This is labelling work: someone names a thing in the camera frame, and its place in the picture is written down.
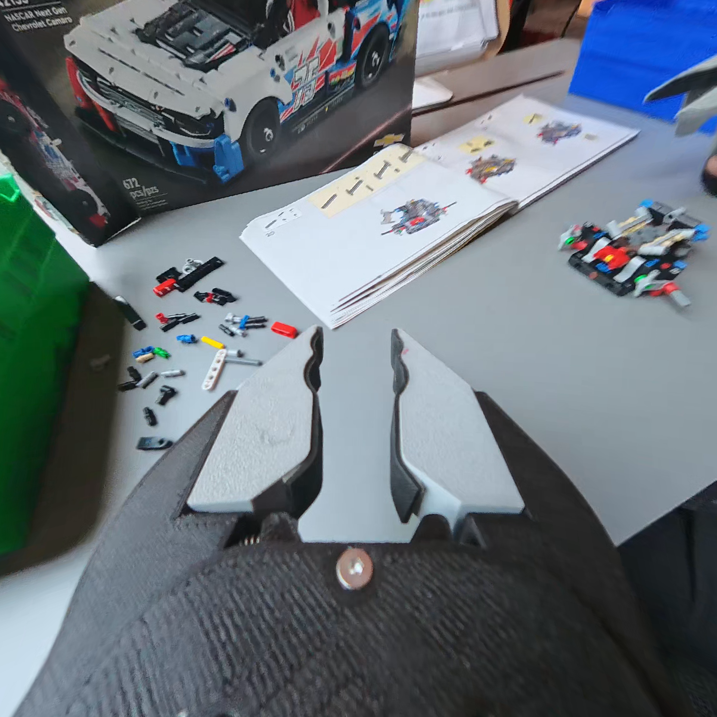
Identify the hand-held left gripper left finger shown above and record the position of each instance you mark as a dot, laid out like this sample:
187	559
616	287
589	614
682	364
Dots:
263	431

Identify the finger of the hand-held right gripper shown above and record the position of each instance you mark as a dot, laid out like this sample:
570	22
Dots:
692	78
700	115

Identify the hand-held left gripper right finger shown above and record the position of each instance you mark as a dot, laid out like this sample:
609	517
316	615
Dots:
453	442

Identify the pile of lego pieces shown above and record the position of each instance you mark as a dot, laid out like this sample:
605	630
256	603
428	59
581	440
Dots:
215	368

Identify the partly built lego car model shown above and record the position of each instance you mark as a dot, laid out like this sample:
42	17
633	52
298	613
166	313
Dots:
622	257

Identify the lego instruction booklet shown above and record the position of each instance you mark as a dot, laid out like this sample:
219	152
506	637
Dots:
347	252

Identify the black lego car box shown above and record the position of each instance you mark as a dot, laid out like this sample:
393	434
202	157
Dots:
185	168

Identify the blue box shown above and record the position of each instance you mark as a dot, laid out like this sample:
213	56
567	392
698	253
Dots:
627	50

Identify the green plastic bin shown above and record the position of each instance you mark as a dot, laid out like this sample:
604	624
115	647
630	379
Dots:
33	336

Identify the white flat pad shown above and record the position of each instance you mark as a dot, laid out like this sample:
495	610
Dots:
428	94

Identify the person's dark clothing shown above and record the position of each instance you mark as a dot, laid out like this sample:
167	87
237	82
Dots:
683	588

